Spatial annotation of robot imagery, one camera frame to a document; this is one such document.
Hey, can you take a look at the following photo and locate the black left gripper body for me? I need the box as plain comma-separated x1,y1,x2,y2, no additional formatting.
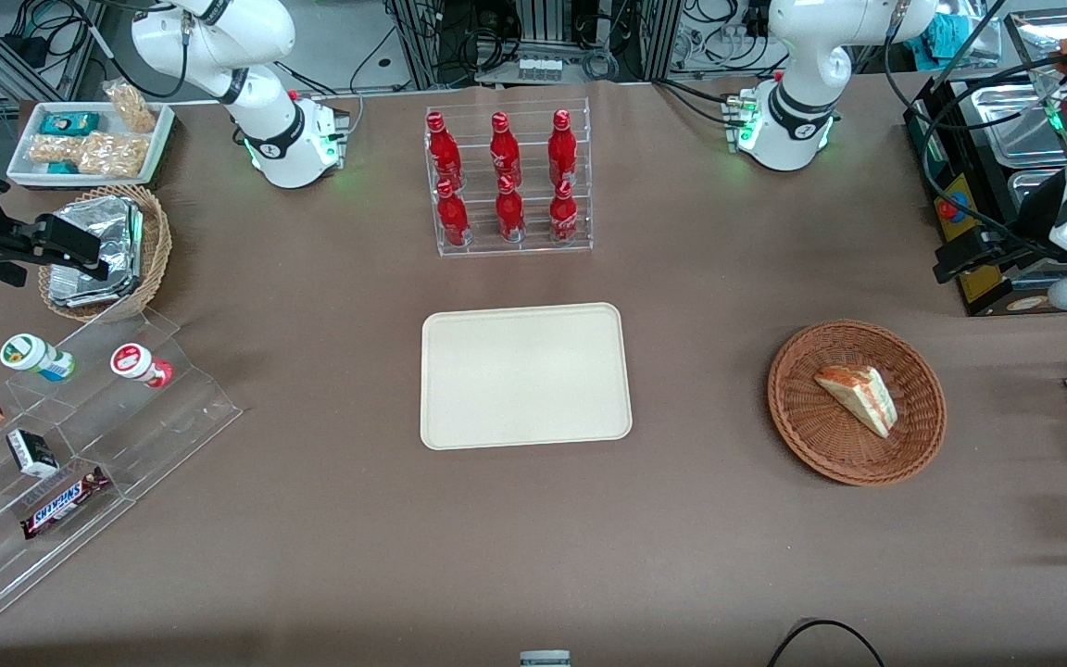
1006,139,1067,256

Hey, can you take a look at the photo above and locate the white rectangular snack tray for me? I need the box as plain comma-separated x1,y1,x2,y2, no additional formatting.
6,100,176,192

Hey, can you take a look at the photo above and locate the tan wicker basket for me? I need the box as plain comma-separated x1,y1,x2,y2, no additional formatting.
37,184,174,324

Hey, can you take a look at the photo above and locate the wrapped triangle sandwich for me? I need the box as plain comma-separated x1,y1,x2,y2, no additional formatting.
813,364,899,440

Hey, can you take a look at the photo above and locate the brown round wicker basket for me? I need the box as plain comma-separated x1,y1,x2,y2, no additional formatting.
767,320,948,488

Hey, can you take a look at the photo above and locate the beige plastic tray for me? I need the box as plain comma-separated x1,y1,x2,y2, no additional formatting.
420,302,634,452

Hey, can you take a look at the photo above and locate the steel pan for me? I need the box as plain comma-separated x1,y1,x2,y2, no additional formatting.
1003,8,1067,81
1007,169,1067,217
970,82,1067,170

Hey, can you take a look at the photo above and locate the aluminium foil container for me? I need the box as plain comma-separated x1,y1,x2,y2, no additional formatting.
48,195,145,309

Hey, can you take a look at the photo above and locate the green lid yogurt cup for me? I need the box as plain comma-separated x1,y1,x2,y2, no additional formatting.
0,333,77,384

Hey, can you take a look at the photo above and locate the clear bag puffed snack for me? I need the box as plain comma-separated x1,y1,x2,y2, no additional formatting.
28,133,82,167
77,132,152,179
102,80,158,134

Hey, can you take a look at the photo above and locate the black metal cart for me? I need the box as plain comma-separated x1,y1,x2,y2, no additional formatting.
903,69,1067,319

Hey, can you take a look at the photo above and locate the red lid yogurt cup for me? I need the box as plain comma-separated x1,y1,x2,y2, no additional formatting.
109,342,174,389

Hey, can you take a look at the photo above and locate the teal cloth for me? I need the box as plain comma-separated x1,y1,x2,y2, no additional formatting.
922,10,991,59

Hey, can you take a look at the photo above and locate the small black white box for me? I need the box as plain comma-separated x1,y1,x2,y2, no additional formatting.
6,428,60,480

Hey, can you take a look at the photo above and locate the clear acrylic stepped shelf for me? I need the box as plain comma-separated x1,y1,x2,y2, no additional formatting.
0,309,244,632

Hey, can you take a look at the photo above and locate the Snickers chocolate bar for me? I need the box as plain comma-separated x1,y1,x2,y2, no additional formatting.
19,465,112,541

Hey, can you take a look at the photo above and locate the red cola bottle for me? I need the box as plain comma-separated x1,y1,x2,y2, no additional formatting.
546,108,580,190
435,179,472,248
426,110,464,192
548,178,581,245
489,111,523,192
494,175,527,245

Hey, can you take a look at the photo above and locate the clear acrylic bottle rack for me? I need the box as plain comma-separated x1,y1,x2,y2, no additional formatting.
423,96,594,259

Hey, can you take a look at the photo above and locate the thick black hanging cable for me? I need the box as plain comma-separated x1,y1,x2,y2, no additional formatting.
919,0,1067,245

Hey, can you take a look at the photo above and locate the black arm base cable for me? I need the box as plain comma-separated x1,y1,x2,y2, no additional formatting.
274,28,397,126
653,78,741,127

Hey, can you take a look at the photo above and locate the black looped cable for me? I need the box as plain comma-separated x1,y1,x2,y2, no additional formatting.
767,618,887,667

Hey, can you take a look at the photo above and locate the aluminium frame rack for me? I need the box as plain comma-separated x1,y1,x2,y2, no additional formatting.
383,0,684,86

